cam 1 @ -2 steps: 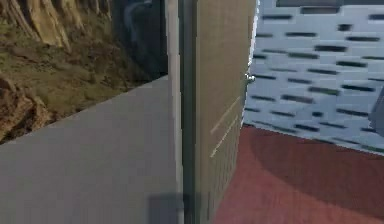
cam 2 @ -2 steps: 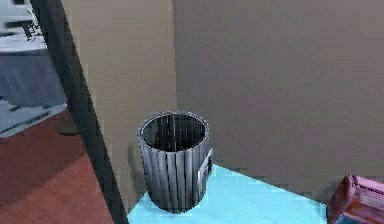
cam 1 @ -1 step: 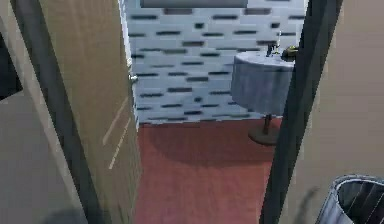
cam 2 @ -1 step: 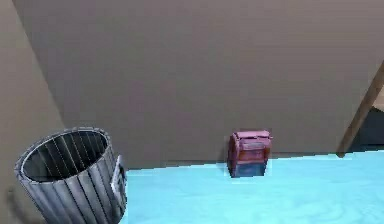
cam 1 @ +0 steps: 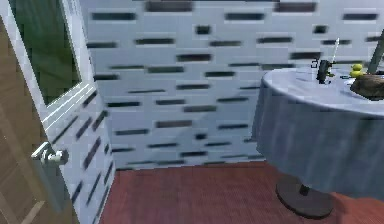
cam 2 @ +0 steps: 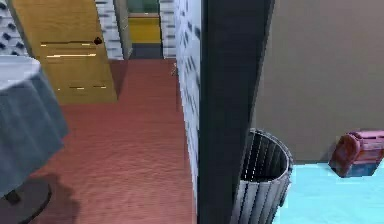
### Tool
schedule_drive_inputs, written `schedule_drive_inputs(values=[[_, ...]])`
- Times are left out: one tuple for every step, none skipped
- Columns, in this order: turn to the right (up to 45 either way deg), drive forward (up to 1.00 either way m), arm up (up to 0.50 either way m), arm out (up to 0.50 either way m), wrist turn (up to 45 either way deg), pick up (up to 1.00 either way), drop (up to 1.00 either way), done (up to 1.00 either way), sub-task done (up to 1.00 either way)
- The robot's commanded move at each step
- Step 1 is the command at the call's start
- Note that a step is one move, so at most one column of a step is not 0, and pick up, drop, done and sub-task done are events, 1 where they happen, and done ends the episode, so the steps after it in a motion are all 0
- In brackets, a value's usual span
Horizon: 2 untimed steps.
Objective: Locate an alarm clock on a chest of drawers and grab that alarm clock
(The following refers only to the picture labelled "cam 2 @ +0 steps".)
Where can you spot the yellow wooden room door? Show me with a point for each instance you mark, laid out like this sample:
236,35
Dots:
73,66

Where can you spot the grey slatted waste bin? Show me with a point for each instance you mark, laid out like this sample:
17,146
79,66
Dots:
266,186

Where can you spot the yellow cupboard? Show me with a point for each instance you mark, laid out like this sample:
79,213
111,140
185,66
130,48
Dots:
144,30

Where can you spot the round table with grey cloth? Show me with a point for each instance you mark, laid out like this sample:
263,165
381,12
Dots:
23,116

